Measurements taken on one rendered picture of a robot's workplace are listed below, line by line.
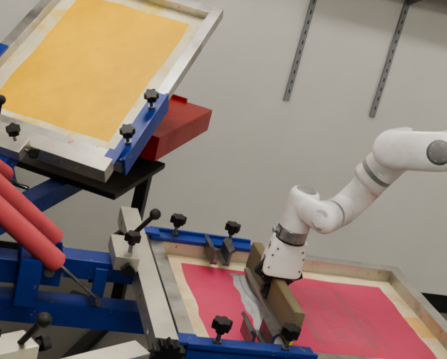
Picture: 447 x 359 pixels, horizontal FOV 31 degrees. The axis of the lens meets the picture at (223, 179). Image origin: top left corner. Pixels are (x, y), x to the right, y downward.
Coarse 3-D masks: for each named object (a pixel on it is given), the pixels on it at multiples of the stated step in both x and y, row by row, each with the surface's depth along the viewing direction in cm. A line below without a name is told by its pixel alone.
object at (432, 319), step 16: (160, 240) 222; (160, 256) 212; (192, 256) 225; (240, 256) 229; (320, 256) 239; (160, 272) 203; (320, 272) 237; (336, 272) 238; (352, 272) 239; (368, 272) 240; (384, 272) 242; (400, 272) 242; (176, 288) 196; (400, 288) 235; (416, 288) 233; (176, 304) 189; (416, 304) 226; (176, 320) 182; (432, 320) 217
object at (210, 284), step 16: (192, 272) 216; (208, 272) 218; (224, 272) 221; (240, 272) 223; (192, 288) 207; (208, 288) 209; (224, 288) 211; (336, 288) 229; (352, 288) 232; (368, 288) 234; (240, 304) 205; (368, 304) 224; (384, 304) 227; (384, 320) 217; (400, 320) 219
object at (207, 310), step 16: (208, 304) 201; (224, 304) 203; (208, 320) 193; (240, 320) 197; (224, 336) 187; (240, 336) 189; (304, 336) 197; (384, 336) 208; (400, 336) 210; (416, 336) 212; (320, 352) 192; (336, 352) 194; (352, 352) 195; (368, 352) 197; (384, 352) 200; (400, 352) 202; (416, 352) 204; (432, 352) 206
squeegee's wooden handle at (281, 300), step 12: (252, 252) 218; (252, 264) 217; (276, 288) 198; (288, 288) 197; (276, 300) 197; (288, 300) 191; (276, 312) 196; (288, 312) 189; (300, 312) 186; (300, 324) 187
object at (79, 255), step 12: (72, 252) 190; (84, 252) 191; (96, 252) 193; (72, 264) 187; (84, 264) 188; (96, 264) 188; (108, 264) 189; (84, 276) 189; (108, 276) 190; (120, 276) 191; (132, 276) 191
